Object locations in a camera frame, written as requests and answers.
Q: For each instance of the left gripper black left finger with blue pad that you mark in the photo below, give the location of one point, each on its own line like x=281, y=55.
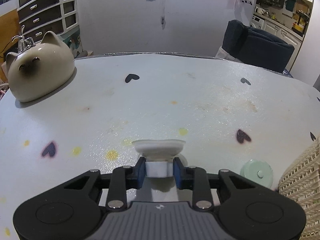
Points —
x=122, y=179

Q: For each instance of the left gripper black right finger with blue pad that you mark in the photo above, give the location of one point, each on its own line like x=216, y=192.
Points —
x=196, y=180

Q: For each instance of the white suction cup hook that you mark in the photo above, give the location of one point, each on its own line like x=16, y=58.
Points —
x=159, y=156

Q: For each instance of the mint green tape measure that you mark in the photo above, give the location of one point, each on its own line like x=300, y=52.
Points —
x=259, y=172

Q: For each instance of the cream woven plastic basket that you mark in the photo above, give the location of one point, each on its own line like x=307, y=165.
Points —
x=300, y=182

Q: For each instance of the cream cat-shaped ceramic figure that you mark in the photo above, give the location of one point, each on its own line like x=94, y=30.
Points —
x=40, y=69

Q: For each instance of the dark navy chair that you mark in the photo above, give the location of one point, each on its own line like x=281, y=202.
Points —
x=255, y=47

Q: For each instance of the white washing machine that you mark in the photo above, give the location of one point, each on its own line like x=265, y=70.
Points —
x=257, y=22

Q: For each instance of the white drawer cabinet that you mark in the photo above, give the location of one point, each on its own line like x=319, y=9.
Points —
x=36, y=17

